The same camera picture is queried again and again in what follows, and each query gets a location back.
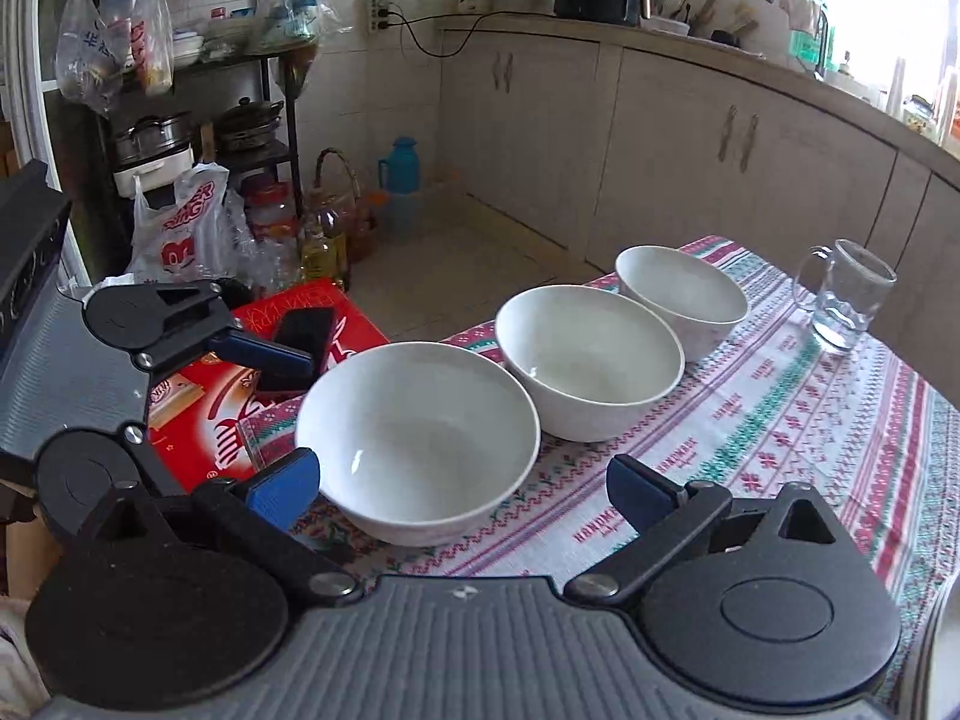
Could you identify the blue thermos jug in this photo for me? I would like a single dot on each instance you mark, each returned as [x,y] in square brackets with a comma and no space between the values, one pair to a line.
[399,176]

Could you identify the red white plastic bag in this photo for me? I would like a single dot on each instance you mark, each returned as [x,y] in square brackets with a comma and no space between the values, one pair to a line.
[189,240]

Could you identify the white bowl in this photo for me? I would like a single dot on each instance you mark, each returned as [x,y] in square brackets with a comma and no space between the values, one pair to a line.
[591,360]
[419,442]
[700,302]

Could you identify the patterned tablecloth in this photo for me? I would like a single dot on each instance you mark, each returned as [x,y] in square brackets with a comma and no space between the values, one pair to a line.
[766,408]

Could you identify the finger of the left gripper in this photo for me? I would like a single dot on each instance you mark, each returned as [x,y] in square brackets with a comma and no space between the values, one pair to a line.
[247,350]

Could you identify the black metal shelf rack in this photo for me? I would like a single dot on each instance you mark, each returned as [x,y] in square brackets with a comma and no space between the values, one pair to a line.
[277,152]

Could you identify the cooking oil bottle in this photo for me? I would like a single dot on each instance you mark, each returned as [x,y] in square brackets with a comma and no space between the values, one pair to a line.
[321,256]

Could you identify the clear glass mug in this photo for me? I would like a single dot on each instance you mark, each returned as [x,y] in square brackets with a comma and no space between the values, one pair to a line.
[854,286]

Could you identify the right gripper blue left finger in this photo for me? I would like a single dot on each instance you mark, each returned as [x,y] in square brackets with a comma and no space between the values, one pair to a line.
[255,517]

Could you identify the red cardboard box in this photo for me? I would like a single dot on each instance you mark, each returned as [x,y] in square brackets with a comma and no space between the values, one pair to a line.
[195,416]

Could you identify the white kitchen cabinets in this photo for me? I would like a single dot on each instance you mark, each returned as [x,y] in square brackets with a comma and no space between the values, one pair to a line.
[600,137]

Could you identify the kitchen faucet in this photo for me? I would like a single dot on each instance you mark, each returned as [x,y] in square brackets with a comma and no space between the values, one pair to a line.
[809,17]

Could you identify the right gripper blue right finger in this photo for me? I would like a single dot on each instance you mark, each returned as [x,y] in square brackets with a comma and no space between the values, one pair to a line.
[673,523]

